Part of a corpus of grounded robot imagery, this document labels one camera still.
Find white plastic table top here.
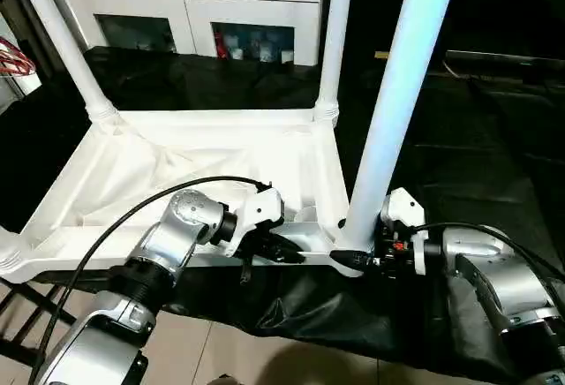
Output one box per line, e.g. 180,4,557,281
0,106,365,285

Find white plastic table leg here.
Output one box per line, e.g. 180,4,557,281
0,224,29,273
339,0,463,259
9,0,122,127
313,0,358,125

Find black plastic table mat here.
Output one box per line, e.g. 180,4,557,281
0,45,565,381

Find black metal stand leg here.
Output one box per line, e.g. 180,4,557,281
0,277,82,370

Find white glass-door cabinet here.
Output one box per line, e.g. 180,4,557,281
60,0,329,67

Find red wire bundle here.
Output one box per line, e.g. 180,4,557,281
0,35,39,78

